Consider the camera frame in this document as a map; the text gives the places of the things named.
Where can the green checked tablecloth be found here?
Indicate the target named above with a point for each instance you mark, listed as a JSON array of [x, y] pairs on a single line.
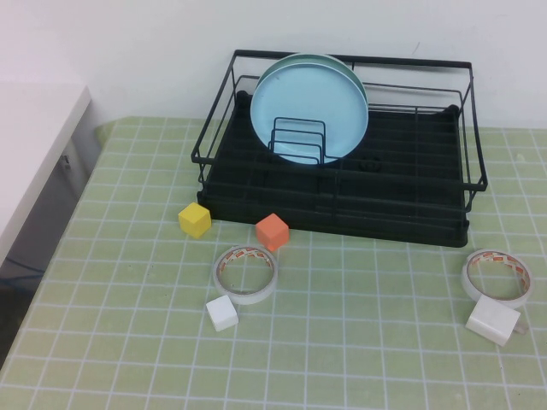
[[342, 320]]

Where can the black plastic drip tray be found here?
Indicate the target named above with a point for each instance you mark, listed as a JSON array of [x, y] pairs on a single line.
[[384, 222]]

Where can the white cabinet with grey side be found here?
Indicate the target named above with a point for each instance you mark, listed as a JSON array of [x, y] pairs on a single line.
[[25, 149]]

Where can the white cube block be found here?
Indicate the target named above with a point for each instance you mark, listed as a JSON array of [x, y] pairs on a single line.
[[222, 314]]

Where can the light blue round plate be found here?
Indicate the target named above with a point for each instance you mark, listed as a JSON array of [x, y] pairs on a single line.
[[299, 107]]

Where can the yellow cube block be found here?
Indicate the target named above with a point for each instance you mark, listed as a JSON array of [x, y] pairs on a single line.
[[194, 220]]

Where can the pale green round plate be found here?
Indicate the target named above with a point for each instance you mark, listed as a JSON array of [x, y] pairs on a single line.
[[312, 58]]

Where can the small metal cabinet latch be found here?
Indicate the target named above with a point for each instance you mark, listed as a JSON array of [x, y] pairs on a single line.
[[66, 161]]

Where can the white tape roll orange print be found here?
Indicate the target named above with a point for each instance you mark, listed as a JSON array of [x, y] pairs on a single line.
[[245, 299], [466, 284]]

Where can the orange cube block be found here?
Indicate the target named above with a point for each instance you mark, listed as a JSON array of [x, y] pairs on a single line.
[[271, 230]]

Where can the white plug charger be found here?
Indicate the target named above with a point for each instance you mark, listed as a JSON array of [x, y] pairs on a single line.
[[491, 322]]

